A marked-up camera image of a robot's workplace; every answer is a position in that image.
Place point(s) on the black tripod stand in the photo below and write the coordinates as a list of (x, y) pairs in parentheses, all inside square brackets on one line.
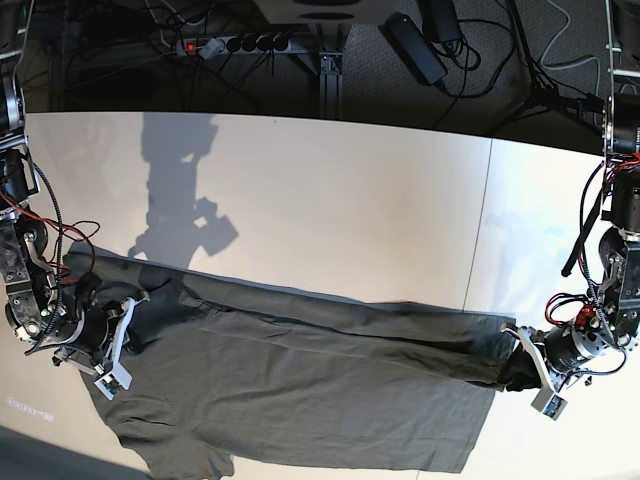
[(547, 94)]

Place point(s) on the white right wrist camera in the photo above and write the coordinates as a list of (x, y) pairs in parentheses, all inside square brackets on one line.
[(112, 378)]

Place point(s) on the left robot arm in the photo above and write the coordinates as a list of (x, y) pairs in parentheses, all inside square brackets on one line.
[(605, 318)]

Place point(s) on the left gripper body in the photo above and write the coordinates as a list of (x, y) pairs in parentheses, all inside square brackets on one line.
[(557, 354)]

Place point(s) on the olive green T-shirt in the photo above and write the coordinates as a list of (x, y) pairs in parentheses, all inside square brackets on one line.
[(224, 369)]

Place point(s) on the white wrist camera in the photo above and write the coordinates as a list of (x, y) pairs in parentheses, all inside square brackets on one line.
[(112, 378), (549, 403)]

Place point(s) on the small black power adapter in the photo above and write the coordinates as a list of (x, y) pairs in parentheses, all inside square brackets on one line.
[(440, 21)]

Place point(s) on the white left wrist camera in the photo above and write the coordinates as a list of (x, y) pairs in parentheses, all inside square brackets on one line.
[(549, 403)]

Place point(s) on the black power adapter brick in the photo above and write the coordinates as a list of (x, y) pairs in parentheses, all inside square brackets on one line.
[(414, 51)]

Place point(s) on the aluminium table leg profile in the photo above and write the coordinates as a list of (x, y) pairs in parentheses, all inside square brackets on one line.
[(331, 44)]

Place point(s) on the white power strip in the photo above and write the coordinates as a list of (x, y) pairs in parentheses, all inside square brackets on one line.
[(208, 47)]

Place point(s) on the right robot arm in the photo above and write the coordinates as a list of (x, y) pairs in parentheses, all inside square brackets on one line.
[(46, 309)]

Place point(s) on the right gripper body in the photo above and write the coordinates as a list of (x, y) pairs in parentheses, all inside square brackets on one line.
[(100, 329)]

